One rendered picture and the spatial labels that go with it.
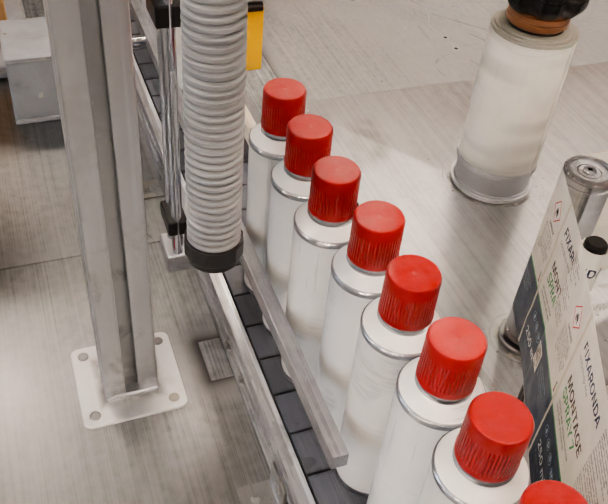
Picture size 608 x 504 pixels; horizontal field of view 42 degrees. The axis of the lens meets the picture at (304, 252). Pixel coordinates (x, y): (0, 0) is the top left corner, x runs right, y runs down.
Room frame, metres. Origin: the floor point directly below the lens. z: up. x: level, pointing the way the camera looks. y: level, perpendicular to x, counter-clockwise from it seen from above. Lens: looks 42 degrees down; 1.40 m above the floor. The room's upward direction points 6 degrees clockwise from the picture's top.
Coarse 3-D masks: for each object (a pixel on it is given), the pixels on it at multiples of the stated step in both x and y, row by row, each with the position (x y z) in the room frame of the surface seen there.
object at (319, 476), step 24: (144, 48) 0.93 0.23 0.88; (144, 72) 0.87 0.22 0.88; (240, 264) 0.54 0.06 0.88; (240, 288) 0.51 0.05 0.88; (240, 312) 0.48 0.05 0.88; (264, 336) 0.46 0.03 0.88; (264, 360) 0.43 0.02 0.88; (288, 384) 0.41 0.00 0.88; (288, 408) 0.38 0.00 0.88; (288, 432) 0.36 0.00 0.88; (312, 432) 0.36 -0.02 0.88; (312, 456) 0.34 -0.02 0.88; (312, 480) 0.32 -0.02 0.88; (336, 480) 0.32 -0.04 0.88
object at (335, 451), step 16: (144, 16) 0.85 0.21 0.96; (144, 32) 0.82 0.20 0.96; (256, 256) 0.47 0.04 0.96; (256, 272) 0.45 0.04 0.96; (256, 288) 0.43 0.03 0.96; (272, 288) 0.43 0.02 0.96; (272, 304) 0.42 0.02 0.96; (272, 320) 0.40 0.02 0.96; (288, 336) 0.39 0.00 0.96; (288, 352) 0.37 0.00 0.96; (288, 368) 0.36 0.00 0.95; (304, 368) 0.36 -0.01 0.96; (304, 384) 0.34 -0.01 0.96; (304, 400) 0.33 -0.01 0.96; (320, 400) 0.33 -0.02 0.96; (320, 416) 0.32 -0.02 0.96; (320, 432) 0.31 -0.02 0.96; (336, 432) 0.31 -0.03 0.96; (336, 448) 0.30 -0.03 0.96; (336, 464) 0.29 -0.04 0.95
